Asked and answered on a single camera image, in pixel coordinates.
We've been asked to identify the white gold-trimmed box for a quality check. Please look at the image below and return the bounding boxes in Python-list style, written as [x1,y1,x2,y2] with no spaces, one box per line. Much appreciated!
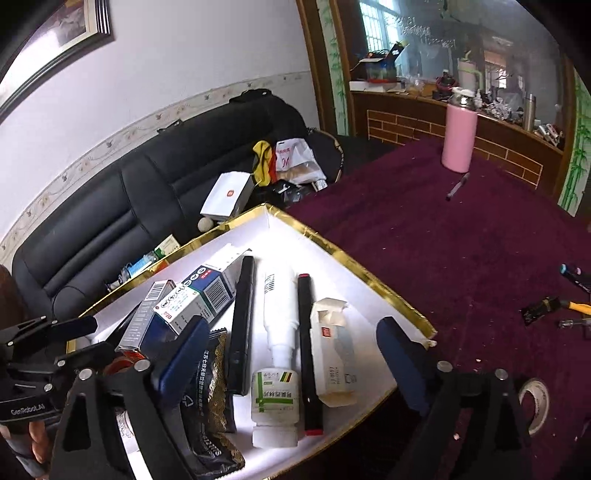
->
[66,202,438,480]

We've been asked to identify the black backpack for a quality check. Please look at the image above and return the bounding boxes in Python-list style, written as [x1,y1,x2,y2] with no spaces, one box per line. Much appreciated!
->
[228,88,306,140]
[11,89,343,320]

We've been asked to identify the narrow beige white box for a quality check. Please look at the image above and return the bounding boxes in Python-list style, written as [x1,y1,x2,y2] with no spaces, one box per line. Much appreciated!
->
[310,297,359,408]

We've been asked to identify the white pill bottle green label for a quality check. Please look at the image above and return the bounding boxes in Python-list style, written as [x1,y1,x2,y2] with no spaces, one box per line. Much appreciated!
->
[250,366,301,449]

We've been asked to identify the black rectangular case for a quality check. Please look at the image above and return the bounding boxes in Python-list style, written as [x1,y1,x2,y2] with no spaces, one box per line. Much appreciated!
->
[226,255,257,398]

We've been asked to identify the person's left hand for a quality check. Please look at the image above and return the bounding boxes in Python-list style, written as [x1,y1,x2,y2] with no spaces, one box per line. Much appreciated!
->
[27,416,53,465]

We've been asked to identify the blue white medicine box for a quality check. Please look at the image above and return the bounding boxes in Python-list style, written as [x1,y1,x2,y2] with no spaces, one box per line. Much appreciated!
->
[152,244,253,336]

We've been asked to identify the silver barcode box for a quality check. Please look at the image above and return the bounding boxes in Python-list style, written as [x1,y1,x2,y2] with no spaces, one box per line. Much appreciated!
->
[117,279,177,357]

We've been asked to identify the yellow black small hammer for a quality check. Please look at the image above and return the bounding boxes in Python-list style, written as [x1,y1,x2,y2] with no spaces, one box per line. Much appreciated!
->
[558,299,591,318]

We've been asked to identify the black foil packet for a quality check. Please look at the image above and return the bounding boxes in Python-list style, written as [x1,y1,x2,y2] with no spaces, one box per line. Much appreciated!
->
[179,329,246,480]

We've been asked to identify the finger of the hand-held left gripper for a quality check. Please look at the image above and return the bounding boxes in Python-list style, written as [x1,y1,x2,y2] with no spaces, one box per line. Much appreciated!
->
[8,315,99,345]
[45,340,117,371]

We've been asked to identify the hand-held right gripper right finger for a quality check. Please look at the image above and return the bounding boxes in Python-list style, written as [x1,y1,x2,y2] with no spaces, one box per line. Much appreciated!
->
[375,316,533,480]

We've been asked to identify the white squeeze tube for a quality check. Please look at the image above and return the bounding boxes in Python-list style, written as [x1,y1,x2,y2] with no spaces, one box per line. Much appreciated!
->
[263,270,302,371]

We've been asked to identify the framed wall picture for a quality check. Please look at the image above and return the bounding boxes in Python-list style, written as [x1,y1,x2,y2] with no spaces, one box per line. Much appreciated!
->
[0,0,115,124]

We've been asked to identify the white plastic bag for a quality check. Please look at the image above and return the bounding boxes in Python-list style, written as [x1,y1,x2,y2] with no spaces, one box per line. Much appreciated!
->
[272,138,327,186]

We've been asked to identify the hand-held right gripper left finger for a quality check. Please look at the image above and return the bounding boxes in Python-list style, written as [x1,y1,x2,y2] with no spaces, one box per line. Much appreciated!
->
[49,315,212,480]

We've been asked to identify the yellow cloth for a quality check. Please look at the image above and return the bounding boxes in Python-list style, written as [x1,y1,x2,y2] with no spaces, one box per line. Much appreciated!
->
[252,140,279,186]

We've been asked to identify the dark pen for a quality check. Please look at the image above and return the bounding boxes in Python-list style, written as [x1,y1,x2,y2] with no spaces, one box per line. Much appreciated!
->
[446,172,472,202]

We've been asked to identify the black tape roll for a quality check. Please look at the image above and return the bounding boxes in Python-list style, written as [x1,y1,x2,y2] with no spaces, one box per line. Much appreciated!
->
[516,378,551,438]

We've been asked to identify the white cardboard box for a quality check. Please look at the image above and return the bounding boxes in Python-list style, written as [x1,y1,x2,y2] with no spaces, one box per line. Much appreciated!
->
[199,171,256,221]

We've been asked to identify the bamboo painted panel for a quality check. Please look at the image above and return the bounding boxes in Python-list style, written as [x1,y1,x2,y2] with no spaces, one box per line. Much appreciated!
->
[558,78,591,219]
[318,0,350,138]

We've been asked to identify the white green tumbler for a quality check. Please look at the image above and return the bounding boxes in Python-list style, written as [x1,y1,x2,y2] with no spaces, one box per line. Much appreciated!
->
[457,50,486,94]

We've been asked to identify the black and gold lipstick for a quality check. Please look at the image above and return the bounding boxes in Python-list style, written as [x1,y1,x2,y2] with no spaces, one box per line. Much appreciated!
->
[520,298,563,327]

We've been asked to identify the pink insulated bottle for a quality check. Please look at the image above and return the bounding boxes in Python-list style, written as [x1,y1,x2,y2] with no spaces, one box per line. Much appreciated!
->
[440,87,479,175]

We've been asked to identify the black marker red caps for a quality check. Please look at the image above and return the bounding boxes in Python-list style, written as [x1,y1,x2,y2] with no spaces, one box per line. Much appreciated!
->
[297,272,325,436]

